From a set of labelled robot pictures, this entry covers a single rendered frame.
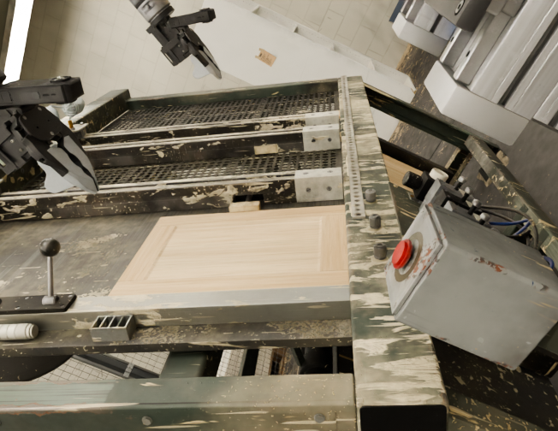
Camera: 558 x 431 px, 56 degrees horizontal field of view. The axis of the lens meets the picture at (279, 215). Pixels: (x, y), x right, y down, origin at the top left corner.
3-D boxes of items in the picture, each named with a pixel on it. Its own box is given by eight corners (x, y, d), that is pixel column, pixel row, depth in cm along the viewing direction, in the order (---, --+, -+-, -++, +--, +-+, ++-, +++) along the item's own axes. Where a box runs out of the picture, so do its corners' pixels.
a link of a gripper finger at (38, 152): (71, 169, 78) (26, 124, 75) (79, 162, 77) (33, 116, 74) (56, 183, 74) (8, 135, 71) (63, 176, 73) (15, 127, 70)
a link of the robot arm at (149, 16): (163, -12, 132) (153, -9, 125) (175, 3, 133) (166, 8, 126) (143, 8, 135) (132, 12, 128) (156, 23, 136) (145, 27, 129)
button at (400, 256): (424, 254, 63) (408, 247, 63) (406, 279, 65) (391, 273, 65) (418, 239, 67) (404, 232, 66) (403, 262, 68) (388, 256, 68)
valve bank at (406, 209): (589, 282, 86) (460, 225, 84) (536, 344, 92) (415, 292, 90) (501, 174, 131) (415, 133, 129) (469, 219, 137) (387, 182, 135)
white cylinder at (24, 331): (-6, 344, 99) (33, 342, 98) (-12, 331, 98) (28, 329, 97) (2, 333, 102) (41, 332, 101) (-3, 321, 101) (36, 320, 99)
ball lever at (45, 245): (55, 307, 99) (53, 236, 100) (36, 308, 99) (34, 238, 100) (65, 305, 103) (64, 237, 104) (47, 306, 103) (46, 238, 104)
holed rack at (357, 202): (365, 218, 118) (365, 215, 118) (352, 219, 118) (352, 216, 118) (347, 76, 266) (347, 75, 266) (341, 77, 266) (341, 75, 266)
